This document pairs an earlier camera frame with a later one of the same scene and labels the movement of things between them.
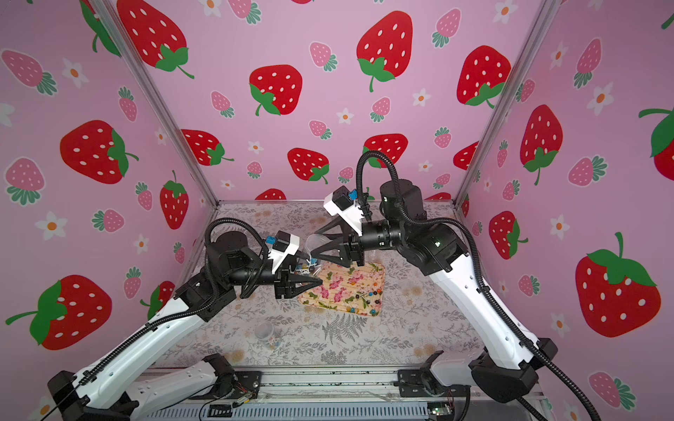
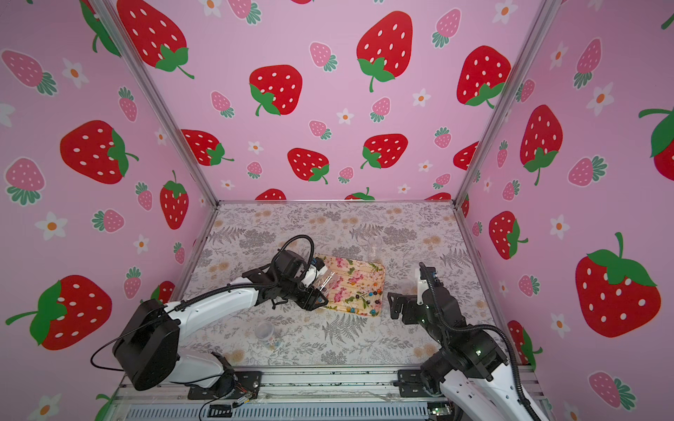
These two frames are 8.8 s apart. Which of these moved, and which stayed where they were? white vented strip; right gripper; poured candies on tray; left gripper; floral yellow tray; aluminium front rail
Moved: right gripper; left gripper
Stayed: poured candies on tray; floral yellow tray; white vented strip; aluminium front rail
